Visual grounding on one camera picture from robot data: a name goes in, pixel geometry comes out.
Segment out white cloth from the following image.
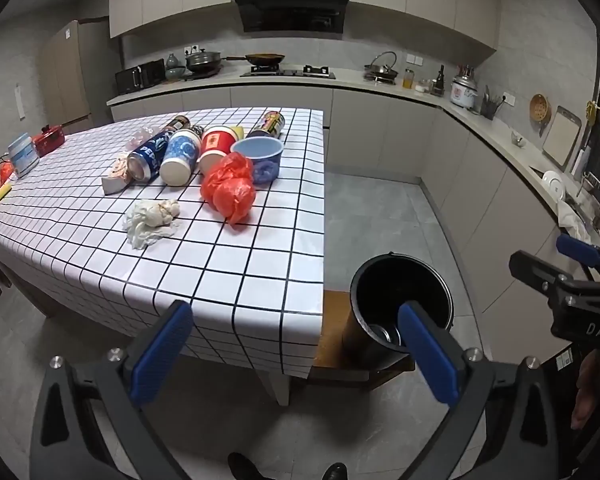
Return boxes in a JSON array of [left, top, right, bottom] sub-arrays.
[[557, 200, 593, 243]]

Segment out black gas stove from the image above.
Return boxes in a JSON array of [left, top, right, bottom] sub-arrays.
[[240, 65, 337, 80]]

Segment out person's right hand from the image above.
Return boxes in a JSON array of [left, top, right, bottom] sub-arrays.
[[570, 350, 600, 431]]

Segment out printed tin can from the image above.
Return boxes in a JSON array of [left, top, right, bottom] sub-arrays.
[[246, 110, 286, 140], [160, 115, 191, 136]]

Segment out black wok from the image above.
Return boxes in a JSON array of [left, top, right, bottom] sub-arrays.
[[225, 52, 286, 67]]

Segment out grey kitchen counter cabinets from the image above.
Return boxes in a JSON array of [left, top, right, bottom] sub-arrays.
[[106, 77, 600, 356]]

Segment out white rice cooker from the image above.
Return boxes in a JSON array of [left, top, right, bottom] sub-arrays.
[[451, 72, 478, 111]]

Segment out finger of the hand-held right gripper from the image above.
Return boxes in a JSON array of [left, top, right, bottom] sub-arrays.
[[509, 250, 581, 306], [556, 234, 600, 286]]

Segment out grey pot with lid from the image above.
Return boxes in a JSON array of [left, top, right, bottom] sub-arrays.
[[185, 49, 226, 73]]

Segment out teal ceramic jar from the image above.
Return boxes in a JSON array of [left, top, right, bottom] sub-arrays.
[[166, 53, 187, 81]]

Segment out black microwave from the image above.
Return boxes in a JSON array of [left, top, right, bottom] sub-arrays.
[[115, 58, 167, 95]]

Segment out black trash bin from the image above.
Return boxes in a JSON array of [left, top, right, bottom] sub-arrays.
[[349, 254, 454, 371]]

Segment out blue paper cup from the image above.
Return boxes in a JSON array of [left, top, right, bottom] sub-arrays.
[[160, 129, 202, 184]]

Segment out black range hood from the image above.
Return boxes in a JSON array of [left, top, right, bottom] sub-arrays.
[[231, 0, 351, 35]]

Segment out white checked tablecloth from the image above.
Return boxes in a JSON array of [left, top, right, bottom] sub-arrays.
[[0, 106, 327, 378]]

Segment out white cutting board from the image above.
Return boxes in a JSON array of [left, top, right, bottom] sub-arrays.
[[541, 106, 582, 168]]

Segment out red pot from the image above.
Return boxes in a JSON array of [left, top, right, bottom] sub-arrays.
[[32, 120, 81, 157]]

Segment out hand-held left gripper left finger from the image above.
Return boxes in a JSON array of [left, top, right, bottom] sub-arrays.
[[29, 301, 194, 480]]

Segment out blue tissue container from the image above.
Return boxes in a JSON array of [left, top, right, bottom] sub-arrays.
[[7, 132, 41, 178]]

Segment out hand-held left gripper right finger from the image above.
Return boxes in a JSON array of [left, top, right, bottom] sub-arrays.
[[398, 301, 568, 480]]

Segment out red plastic bag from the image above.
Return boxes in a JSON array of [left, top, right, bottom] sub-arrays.
[[200, 152, 257, 226]]

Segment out beige wrapper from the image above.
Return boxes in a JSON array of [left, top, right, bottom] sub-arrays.
[[109, 152, 131, 183]]

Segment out blue soda can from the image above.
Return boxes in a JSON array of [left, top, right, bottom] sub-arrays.
[[126, 130, 173, 182]]

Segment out white plate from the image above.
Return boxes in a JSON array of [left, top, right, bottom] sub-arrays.
[[541, 170, 567, 203]]

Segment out white tissue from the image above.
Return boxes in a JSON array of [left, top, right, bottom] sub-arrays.
[[122, 198, 182, 251]]

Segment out pan with glass lid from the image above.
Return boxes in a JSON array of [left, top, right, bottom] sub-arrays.
[[363, 51, 400, 83]]

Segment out blue bowl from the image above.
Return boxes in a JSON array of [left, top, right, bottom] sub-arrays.
[[230, 136, 285, 185]]

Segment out beige fridge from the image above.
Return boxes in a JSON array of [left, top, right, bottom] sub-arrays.
[[40, 20, 123, 133]]

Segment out white paper piece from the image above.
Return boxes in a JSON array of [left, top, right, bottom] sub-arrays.
[[102, 175, 131, 196]]

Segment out bamboo strainer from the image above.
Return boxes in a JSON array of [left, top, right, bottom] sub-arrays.
[[529, 93, 552, 123]]

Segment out red paper cup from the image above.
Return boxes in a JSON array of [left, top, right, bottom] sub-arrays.
[[197, 126, 238, 176]]

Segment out wooden stool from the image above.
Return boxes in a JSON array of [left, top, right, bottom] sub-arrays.
[[305, 290, 416, 391]]

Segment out black utensil holder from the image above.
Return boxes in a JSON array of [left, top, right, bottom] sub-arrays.
[[480, 85, 506, 121]]

